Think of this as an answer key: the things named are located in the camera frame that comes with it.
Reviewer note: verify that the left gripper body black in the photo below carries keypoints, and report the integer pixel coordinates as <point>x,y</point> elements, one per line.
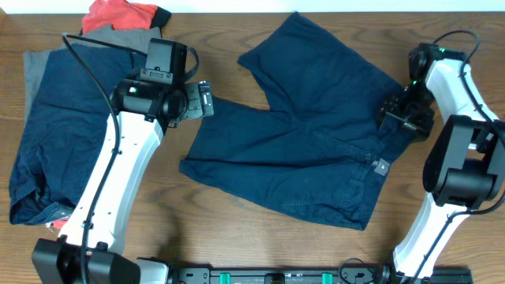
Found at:
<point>194,110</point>

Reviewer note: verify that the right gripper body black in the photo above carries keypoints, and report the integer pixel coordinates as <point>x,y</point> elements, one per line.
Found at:
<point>411,110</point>

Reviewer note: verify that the navy shorts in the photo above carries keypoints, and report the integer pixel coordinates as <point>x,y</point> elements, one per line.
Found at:
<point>318,154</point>
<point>31,202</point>

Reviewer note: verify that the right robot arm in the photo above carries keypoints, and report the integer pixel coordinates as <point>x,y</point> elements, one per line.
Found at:
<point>464,169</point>

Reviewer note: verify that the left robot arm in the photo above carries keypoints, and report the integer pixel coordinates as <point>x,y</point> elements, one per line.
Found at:
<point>143,106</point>

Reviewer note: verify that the grey shorts in pile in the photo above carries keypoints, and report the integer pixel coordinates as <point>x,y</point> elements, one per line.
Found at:
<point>35,62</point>

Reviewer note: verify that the red garment with black trim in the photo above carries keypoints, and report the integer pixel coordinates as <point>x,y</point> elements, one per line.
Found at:
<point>118,15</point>

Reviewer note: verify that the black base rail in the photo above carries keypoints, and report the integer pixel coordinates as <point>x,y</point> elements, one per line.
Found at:
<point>276,277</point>

